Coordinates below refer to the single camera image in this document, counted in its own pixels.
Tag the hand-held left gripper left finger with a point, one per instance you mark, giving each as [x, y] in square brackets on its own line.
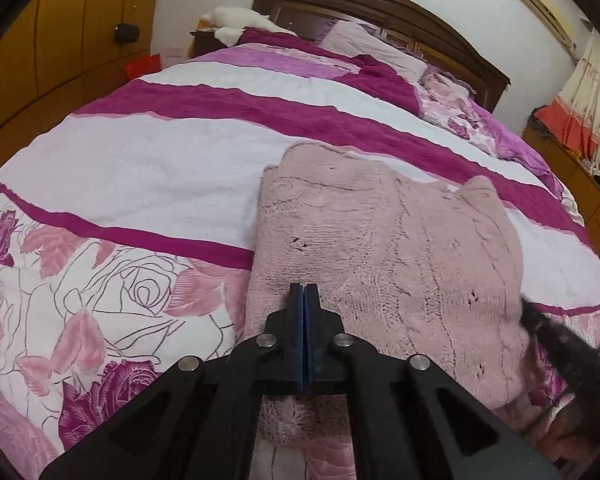
[220, 385]

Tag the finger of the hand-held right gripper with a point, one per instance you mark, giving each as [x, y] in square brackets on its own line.
[562, 342]

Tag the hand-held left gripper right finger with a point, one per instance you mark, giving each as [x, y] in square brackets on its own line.
[380, 385]

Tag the pink knitted sweater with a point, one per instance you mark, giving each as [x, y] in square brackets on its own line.
[390, 260]

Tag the low wooden cabinet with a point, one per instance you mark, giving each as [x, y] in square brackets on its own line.
[570, 175]

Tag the purple floral quilt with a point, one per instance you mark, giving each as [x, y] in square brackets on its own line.
[495, 135]

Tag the magenta white striped floral blanket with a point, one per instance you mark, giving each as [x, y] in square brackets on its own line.
[170, 170]

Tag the cream and red curtain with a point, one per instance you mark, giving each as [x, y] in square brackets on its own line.
[585, 110]

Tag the floral ruffled pillow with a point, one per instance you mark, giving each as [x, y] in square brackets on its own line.
[447, 80]

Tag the red bag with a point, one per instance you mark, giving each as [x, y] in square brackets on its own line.
[144, 66]

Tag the lilac pillow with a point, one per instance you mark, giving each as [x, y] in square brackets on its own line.
[370, 47]

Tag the dark wooden nightstand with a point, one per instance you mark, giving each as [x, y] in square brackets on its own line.
[205, 42]

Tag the white plush toy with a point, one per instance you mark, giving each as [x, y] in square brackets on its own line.
[235, 20]

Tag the dark wooden headboard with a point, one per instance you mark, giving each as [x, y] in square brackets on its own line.
[380, 10]

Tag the yellow wooden wardrobe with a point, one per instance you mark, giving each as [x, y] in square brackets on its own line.
[55, 45]

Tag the wall air conditioner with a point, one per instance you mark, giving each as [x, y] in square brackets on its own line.
[545, 7]

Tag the white wall socket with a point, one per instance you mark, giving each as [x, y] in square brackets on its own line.
[175, 51]

